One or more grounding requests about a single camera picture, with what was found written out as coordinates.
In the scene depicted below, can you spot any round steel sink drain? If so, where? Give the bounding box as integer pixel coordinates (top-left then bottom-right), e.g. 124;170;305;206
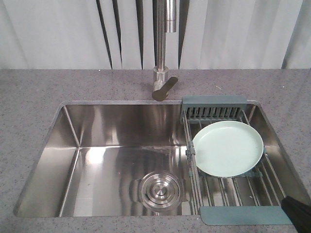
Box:
138;170;184;212

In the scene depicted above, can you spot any light green round plate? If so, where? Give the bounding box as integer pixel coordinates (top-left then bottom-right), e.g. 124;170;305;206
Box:
193;121;264;177

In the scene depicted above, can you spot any white pleated curtain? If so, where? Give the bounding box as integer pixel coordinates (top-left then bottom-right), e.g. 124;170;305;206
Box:
0;0;311;69

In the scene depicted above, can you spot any stainless steel sink basin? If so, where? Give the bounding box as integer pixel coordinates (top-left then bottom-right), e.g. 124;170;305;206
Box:
13;100;311;218

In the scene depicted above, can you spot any stainless steel faucet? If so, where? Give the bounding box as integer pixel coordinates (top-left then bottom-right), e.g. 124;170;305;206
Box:
152;0;178;101

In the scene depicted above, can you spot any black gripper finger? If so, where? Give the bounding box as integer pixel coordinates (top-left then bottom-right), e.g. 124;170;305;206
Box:
281;196;311;233

